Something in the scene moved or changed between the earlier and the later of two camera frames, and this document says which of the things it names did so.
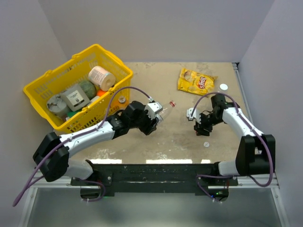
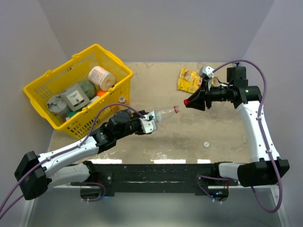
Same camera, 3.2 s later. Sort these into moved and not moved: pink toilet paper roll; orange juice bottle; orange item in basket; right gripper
Moved: right gripper
Not moved: orange juice bottle; orange item in basket; pink toilet paper roll
